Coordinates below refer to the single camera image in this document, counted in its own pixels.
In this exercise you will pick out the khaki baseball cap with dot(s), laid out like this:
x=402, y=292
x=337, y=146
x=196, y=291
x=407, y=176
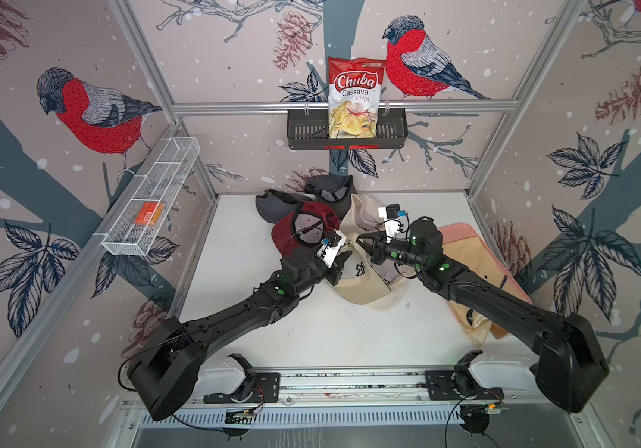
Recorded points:
x=360, y=283

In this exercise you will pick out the black wall basket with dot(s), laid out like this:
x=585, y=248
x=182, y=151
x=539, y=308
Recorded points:
x=316, y=129

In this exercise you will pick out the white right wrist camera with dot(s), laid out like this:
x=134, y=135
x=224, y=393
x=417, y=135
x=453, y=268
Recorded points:
x=394, y=221

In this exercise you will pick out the cream baseball cap rear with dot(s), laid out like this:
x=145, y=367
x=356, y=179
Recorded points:
x=362, y=217

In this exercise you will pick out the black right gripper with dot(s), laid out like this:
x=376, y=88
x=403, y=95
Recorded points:
x=377, y=250

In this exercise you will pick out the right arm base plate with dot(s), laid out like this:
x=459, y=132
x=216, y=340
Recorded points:
x=447, y=385

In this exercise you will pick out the black baseball cap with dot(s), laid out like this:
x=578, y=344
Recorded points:
x=333, y=190

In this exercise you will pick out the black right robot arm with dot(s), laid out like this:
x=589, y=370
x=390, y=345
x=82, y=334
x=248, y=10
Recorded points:
x=571, y=364

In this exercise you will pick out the cream Colorado baseball cap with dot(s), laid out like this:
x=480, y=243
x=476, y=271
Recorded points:
x=395, y=277

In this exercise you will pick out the red baseball cap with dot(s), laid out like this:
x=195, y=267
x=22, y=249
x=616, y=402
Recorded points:
x=304, y=227

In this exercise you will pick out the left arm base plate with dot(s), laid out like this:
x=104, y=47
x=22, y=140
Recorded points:
x=255, y=389

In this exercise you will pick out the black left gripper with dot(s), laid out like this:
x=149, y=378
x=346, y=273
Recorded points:
x=336, y=267

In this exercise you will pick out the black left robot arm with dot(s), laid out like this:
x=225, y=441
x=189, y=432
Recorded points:
x=164, y=373

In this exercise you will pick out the Chuba cassava chips bag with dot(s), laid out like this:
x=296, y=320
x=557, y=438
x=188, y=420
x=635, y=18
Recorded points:
x=354, y=97

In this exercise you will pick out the white wire wall basket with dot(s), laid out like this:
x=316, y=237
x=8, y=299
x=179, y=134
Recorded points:
x=161, y=183

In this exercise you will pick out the orange box in basket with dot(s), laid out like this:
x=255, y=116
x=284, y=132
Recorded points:
x=149, y=214

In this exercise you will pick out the dark grey baseball cap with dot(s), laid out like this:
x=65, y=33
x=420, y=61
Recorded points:
x=274, y=205

